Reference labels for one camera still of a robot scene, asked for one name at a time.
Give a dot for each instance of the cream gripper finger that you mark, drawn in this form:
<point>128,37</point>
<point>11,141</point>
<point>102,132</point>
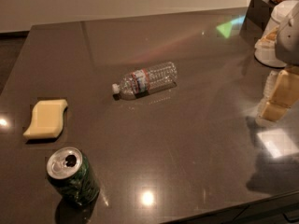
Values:
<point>280,93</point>

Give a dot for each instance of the green soda can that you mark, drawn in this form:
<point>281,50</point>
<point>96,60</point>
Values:
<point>69,171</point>

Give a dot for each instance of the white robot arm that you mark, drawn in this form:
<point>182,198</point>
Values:
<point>279,48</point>

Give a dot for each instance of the clear plastic water bottle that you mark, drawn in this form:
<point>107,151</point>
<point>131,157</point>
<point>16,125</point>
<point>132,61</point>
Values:
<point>145,81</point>

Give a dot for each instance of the white lidded container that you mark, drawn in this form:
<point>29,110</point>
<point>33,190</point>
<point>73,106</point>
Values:
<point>265,46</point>

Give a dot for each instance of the dark box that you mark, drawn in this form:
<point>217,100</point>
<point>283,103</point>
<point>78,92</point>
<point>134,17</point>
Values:
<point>257,16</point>

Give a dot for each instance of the yellow sponge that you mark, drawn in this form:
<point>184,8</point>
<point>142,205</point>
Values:
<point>47,119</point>

